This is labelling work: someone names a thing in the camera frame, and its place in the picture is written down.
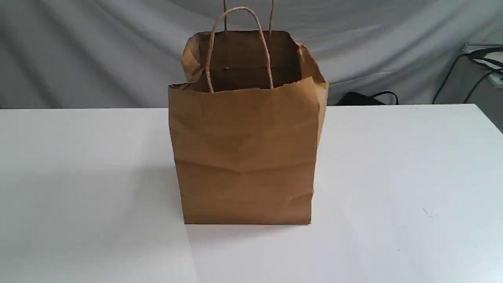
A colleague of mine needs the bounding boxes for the grey backdrop cloth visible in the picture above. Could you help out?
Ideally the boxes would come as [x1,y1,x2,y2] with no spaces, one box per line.
[0,0,502,108]

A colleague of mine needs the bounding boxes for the brown paper bag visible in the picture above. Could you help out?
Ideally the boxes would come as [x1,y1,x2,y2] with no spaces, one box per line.
[168,6,329,224]

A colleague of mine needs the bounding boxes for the black cables at right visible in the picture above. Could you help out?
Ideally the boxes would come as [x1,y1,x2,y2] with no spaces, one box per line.
[432,46,503,105]

